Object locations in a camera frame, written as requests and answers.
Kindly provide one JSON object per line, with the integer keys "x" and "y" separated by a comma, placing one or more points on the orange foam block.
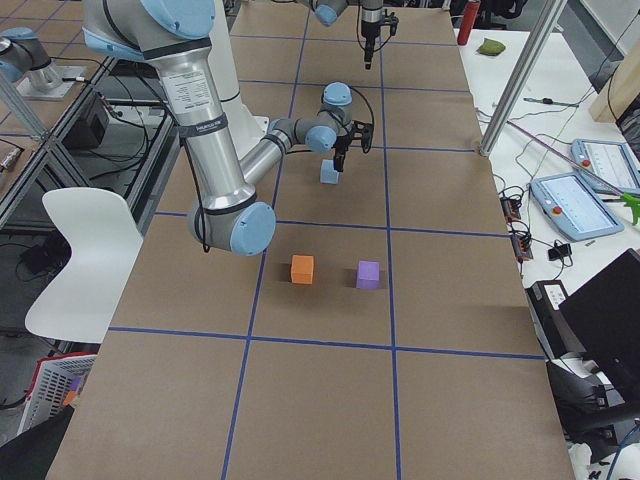
{"x": 302, "y": 269}

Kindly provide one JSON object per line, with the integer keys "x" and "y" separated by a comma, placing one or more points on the purple foam block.
{"x": 368, "y": 275}

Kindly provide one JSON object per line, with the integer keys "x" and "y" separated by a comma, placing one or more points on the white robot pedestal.
{"x": 244, "y": 126}

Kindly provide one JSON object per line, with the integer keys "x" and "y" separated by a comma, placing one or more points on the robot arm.
{"x": 174, "y": 38}
{"x": 327, "y": 12}

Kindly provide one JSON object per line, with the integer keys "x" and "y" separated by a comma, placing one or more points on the teach pendant tablet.
{"x": 613, "y": 162}
{"x": 574, "y": 207}

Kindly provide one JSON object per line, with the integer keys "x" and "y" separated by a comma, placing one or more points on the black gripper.
{"x": 342, "y": 144}
{"x": 369, "y": 29}

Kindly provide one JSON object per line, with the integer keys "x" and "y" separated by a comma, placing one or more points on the red water bottle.
{"x": 468, "y": 20}

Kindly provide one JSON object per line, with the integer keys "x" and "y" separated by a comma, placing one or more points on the brown paper table cover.
{"x": 219, "y": 367}

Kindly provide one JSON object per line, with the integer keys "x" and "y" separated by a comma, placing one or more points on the aluminium frame post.
{"x": 531, "y": 51}

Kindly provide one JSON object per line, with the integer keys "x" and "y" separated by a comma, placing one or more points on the white plastic chair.
{"x": 79, "y": 303}

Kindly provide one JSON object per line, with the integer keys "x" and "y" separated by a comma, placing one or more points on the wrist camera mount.
{"x": 390, "y": 21}
{"x": 362, "y": 132}

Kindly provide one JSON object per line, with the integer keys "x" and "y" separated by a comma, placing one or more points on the light blue foam block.
{"x": 328, "y": 174}

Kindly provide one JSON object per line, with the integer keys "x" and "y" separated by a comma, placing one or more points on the far teach pendant tablet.
{"x": 613, "y": 162}

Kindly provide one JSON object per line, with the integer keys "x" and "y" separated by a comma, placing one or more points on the black laptop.
{"x": 604, "y": 315}

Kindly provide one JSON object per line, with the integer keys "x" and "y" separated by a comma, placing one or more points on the green cloth pouch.
{"x": 490, "y": 47}

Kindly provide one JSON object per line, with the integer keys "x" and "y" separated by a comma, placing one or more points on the near teach pendant tablet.
{"x": 574, "y": 207}

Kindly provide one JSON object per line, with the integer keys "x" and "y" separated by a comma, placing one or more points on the black power adapter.
{"x": 552, "y": 329}

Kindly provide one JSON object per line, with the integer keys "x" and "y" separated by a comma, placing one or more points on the white perforated basket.
{"x": 53, "y": 378}

